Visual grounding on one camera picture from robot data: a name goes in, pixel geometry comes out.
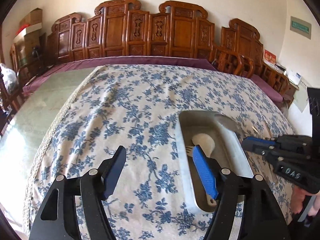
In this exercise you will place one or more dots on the stacked cardboard boxes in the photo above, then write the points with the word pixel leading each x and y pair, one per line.
pixel 26 47

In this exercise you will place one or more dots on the white electrical wall panel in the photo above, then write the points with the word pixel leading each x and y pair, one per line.
pixel 301 99

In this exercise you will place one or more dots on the grey metal rectangular tray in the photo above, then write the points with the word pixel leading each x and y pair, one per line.
pixel 228 153

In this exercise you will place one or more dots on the blue floral tablecloth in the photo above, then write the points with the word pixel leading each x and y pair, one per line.
pixel 137 106

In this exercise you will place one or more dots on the red gift box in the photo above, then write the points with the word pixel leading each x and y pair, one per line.
pixel 269 57

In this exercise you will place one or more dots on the carved wooden long sofa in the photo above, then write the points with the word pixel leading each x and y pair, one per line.
pixel 122 28

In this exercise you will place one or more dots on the wooden side table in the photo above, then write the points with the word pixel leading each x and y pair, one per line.
pixel 280 83

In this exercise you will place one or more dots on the wooden dining chair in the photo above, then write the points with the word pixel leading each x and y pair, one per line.
pixel 11 95

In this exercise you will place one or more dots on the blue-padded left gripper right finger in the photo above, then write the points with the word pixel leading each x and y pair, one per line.
pixel 262 217

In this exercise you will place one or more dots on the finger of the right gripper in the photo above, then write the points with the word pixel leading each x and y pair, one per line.
pixel 261 150

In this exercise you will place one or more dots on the grey wall panel box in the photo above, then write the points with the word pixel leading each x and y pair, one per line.
pixel 301 27

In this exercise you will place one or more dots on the white ceramic soup spoon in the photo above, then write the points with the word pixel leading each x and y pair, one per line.
pixel 207 144

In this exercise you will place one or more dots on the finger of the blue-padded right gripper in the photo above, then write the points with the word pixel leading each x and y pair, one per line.
pixel 260 142

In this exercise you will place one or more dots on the carved wooden armchair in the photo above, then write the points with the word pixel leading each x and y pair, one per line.
pixel 244 39

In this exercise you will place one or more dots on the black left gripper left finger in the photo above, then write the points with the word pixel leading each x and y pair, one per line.
pixel 57 218

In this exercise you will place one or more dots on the white router box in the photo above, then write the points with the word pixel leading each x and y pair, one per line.
pixel 294 77

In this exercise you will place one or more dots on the purple armchair cushion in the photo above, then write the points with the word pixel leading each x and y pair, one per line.
pixel 267 89

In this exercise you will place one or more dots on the white plastic fork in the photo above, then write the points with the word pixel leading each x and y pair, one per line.
pixel 189 151

